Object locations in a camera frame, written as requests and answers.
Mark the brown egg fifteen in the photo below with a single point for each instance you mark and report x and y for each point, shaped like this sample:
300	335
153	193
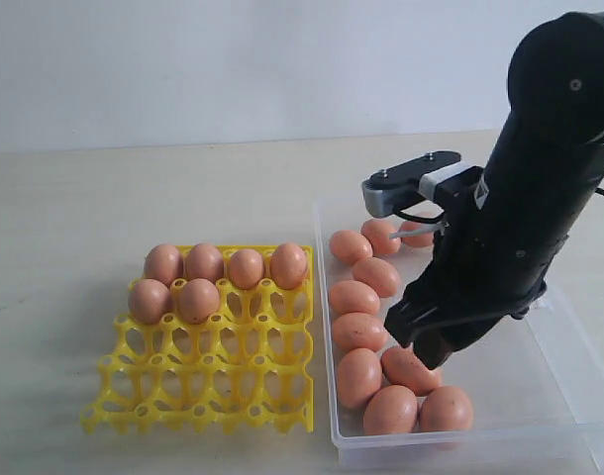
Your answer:
393	409

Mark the brown egg seven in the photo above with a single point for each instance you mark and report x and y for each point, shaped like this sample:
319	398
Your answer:
378	274

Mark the clear plastic container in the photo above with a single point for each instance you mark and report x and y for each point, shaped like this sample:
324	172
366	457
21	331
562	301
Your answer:
537	389

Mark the brown egg thirteen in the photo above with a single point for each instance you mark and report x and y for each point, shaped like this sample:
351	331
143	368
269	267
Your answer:
359	377

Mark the brown egg twelve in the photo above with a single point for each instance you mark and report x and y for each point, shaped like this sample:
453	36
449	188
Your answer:
358	330

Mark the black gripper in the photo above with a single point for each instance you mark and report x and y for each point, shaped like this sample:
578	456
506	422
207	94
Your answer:
488	263

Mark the brown egg two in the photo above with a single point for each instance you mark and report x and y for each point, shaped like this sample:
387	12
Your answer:
204	260

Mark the brown egg five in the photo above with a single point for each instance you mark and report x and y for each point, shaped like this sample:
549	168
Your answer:
379	234

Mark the brown egg one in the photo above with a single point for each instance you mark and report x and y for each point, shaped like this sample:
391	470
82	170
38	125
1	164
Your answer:
164	263

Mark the brown egg ten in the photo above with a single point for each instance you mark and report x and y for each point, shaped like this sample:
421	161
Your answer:
351	296

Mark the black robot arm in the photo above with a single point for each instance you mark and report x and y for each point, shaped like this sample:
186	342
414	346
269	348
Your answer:
555	87

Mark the brown egg eleven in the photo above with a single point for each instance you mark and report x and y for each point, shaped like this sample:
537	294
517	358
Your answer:
402	367

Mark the brown egg three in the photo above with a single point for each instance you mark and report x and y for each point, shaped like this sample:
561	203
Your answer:
246	268

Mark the brown egg four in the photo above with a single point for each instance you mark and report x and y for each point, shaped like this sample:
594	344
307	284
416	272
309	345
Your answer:
288	266

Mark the brown egg six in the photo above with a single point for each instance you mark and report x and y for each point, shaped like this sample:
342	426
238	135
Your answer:
349	246

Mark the brown egg sixteen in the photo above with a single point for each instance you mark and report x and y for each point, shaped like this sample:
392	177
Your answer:
447	408

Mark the brown egg fourteen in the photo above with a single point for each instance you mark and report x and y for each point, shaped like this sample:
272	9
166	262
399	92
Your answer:
198	299

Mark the yellow plastic egg tray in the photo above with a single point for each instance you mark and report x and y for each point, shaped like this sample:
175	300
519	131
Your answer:
246	365

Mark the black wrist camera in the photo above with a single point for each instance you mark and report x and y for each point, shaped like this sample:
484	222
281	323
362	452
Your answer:
397	188

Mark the brown egg eight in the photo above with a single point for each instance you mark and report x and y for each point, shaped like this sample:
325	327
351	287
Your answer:
149	300

